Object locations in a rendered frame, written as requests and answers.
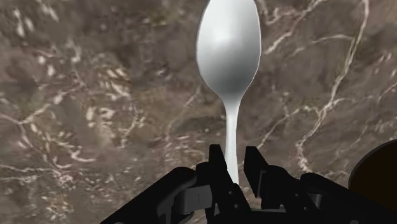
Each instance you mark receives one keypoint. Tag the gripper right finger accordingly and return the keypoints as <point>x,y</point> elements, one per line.
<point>288,192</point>

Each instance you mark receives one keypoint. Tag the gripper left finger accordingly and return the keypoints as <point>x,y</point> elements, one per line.
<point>186,192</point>

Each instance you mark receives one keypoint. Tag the white spoon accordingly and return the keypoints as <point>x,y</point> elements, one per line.
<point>229,49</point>

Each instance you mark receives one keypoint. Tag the dark round object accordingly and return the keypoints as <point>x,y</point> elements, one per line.
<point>377,173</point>

